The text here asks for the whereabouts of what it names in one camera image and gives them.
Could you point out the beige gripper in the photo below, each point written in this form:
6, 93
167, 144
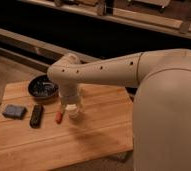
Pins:
69, 94

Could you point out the white ceramic cup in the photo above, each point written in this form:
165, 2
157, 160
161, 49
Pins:
72, 111

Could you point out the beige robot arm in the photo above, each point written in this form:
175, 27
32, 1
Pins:
162, 103

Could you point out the black ceramic bowl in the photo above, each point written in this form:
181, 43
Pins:
42, 88

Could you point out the red marker pen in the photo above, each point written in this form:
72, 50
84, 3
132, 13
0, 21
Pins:
59, 115

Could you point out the black remote control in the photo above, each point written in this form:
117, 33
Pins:
36, 116

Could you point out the wooden cutting board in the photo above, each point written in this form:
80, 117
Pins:
103, 128

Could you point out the blue sponge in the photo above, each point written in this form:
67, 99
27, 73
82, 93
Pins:
14, 111

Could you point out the wooden shelf rail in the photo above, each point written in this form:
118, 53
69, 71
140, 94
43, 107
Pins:
38, 47

